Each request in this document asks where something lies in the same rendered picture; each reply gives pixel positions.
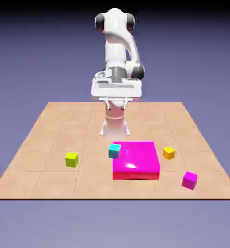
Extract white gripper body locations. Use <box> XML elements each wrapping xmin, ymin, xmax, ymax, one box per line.
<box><xmin>90</xmin><ymin>77</ymin><xmax>143</xmax><ymax>102</ymax></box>

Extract small cyan cube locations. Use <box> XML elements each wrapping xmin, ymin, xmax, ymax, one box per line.
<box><xmin>108</xmin><ymin>143</ymin><xmax>121</xmax><ymax>159</ymax></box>

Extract small orange cube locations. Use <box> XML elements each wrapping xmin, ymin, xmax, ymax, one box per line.
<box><xmin>162</xmin><ymin>146</ymin><xmax>176</xmax><ymax>160</ymax></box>

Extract small yellow-green cube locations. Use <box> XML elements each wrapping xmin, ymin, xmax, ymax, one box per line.
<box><xmin>64</xmin><ymin>152</ymin><xmax>79</xmax><ymax>168</ymax></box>

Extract small magenta cube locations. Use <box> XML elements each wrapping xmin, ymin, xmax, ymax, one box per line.
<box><xmin>181</xmin><ymin>171</ymin><xmax>198</xmax><ymax>191</ymax></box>

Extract large magenta box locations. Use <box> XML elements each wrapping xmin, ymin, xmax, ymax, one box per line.
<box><xmin>112</xmin><ymin>141</ymin><xmax>161</xmax><ymax>181</ymax></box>

